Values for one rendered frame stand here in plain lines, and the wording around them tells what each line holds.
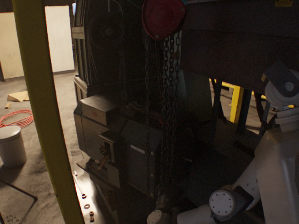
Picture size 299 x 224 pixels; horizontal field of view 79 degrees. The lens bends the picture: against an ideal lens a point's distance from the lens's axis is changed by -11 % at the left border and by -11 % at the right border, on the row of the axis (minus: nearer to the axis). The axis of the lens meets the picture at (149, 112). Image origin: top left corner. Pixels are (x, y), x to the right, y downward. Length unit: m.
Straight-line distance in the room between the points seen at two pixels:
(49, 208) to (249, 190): 1.57
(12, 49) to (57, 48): 1.30
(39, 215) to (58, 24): 5.70
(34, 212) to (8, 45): 5.55
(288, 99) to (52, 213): 1.74
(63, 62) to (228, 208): 6.51
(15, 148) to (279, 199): 2.27
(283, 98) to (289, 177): 0.14
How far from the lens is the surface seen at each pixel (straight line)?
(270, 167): 0.34
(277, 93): 0.39
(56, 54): 6.75
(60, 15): 6.77
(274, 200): 0.36
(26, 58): 0.78
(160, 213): 0.76
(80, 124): 1.44
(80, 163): 1.63
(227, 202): 0.63
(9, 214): 1.98
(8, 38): 6.81
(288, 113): 0.42
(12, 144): 2.34
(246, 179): 0.64
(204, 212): 0.70
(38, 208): 1.91
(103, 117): 1.17
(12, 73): 6.90
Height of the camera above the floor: 1.31
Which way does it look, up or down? 23 degrees down
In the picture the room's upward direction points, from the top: straight up
